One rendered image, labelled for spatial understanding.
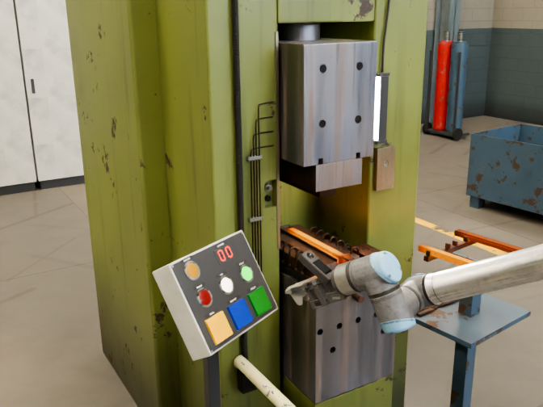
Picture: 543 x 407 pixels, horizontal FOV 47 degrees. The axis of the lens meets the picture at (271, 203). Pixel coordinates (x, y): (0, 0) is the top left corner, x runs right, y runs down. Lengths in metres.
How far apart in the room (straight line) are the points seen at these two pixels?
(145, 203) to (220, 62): 0.73
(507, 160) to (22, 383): 4.36
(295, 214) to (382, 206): 0.40
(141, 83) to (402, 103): 1.00
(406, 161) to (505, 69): 8.93
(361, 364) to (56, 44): 5.40
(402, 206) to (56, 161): 5.18
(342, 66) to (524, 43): 9.17
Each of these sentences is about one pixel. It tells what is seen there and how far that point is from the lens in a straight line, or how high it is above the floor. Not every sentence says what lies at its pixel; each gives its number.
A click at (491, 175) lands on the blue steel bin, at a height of 0.36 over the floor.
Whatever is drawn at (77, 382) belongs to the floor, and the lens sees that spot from 3.57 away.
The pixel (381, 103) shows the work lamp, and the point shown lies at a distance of 2.38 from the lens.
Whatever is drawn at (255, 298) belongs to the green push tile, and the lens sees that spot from 1.94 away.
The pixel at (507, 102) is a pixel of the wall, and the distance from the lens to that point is 11.43.
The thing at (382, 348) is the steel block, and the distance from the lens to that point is 2.52.
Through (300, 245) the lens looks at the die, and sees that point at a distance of 2.44.
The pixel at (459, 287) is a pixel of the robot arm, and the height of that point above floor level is 1.16.
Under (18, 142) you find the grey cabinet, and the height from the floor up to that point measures 0.55.
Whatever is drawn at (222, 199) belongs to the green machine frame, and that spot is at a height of 1.26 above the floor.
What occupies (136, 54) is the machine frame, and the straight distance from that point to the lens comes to 2.40.
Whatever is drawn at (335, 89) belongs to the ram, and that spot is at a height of 1.62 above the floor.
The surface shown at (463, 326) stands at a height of 0.71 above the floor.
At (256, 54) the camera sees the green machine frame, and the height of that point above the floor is 1.73.
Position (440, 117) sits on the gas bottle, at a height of 0.28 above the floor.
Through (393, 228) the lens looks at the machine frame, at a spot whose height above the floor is 1.00.
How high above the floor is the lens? 1.88
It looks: 17 degrees down
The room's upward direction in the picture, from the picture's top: 1 degrees counter-clockwise
